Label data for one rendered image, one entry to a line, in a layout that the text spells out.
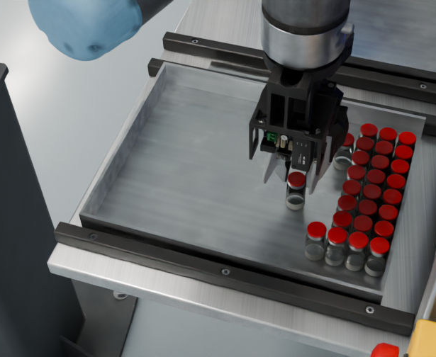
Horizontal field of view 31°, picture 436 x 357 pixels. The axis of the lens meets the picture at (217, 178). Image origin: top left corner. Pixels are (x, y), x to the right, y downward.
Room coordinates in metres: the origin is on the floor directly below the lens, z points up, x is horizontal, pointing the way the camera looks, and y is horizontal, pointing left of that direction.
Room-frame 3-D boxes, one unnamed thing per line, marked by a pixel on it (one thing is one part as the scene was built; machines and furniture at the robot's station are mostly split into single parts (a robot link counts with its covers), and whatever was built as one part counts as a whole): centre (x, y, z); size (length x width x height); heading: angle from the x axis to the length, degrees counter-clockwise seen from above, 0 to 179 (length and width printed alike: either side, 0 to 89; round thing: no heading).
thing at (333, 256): (0.54, -0.15, 0.90); 0.18 x 0.02 x 0.05; 159
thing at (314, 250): (0.48, -0.10, 0.90); 0.02 x 0.02 x 0.05
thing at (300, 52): (0.53, -0.09, 1.16); 0.08 x 0.08 x 0.05
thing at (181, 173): (0.58, -0.05, 0.90); 0.34 x 0.26 x 0.04; 69
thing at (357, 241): (0.54, -0.17, 0.90); 0.18 x 0.02 x 0.05; 159
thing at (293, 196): (0.55, -0.09, 0.90); 0.02 x 0.02 x 0.04
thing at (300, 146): (0.53, -0.08, 1.08); 0.09 x 0.08 x 0.12; 159
